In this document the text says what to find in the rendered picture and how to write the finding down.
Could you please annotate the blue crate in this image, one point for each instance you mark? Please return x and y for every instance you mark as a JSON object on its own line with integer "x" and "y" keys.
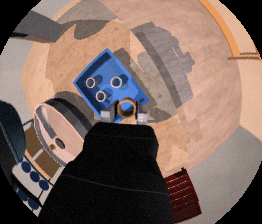
{"x": 105, "y": 67}

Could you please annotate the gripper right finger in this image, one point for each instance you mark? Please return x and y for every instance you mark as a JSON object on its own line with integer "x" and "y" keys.
{"x": 141, "y": 116}

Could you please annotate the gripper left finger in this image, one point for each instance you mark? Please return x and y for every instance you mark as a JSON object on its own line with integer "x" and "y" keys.
{"x": 108, "y": 115}

